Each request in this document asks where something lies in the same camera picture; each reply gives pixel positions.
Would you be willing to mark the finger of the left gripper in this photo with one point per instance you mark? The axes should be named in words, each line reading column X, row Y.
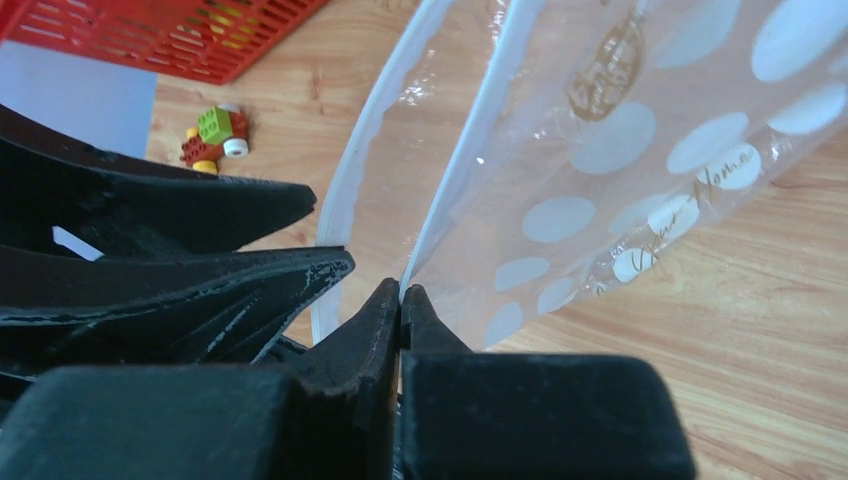
column 223, row 308
column 125, row 206

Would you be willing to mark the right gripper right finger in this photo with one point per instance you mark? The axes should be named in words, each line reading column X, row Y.
column 468, row 415

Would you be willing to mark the red green toy block car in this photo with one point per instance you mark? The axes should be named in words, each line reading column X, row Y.
column 220, row 132

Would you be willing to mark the red plastic shopping basket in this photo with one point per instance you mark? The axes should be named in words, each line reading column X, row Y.
column 213, row 42

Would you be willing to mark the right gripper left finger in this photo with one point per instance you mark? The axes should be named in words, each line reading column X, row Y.
column 327, row 414

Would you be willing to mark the clear polka dot zip bag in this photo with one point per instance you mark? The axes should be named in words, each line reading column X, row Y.
column 514, row 156

